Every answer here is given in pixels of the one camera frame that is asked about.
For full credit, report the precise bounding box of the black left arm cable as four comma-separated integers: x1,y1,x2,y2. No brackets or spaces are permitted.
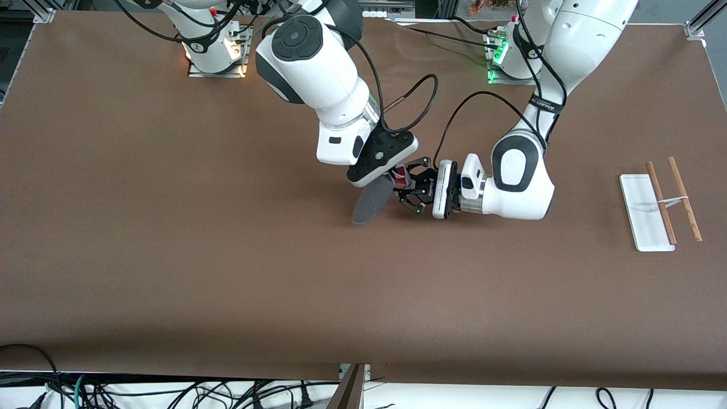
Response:
434,0,569,168

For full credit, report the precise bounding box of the aluminium frame profile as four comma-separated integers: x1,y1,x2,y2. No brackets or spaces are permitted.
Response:
31,0,57,24
684,0,727,40

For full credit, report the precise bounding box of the orange red plastic item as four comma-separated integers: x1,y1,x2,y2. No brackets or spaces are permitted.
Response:
470,0,513,14

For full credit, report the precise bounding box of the short black table cable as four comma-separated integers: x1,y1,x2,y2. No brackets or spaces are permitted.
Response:
452,16,500,36

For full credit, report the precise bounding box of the brown wooden post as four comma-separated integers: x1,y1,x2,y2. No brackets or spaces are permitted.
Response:
328,364,367,409

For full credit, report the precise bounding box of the long black table cable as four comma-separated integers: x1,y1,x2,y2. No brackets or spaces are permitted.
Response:
386,17,500,52

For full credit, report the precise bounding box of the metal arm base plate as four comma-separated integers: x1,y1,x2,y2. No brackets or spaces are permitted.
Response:
486,28,549,86
187,26,249,78

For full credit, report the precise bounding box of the thick black floor cable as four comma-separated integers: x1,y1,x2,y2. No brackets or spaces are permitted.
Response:
0,343,64,398

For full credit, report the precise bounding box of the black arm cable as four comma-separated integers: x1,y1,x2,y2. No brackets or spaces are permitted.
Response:
434,0,569,168
116,0,440,137

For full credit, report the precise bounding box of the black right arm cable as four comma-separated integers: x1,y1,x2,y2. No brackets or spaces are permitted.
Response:
116,0,440,137

